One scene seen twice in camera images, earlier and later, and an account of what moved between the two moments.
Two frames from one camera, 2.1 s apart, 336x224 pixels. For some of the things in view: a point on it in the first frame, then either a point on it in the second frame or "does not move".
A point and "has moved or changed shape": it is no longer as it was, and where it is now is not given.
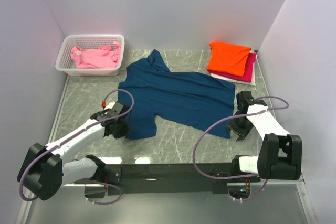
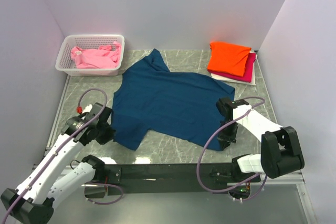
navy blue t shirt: [191, 100] has moved or changed shape
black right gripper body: [240, 126] → [228, 134]
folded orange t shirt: [228, 58] does not move
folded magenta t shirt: [248, 73] does not move
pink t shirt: [105, 56] does not move
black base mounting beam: [123, 179] does not move
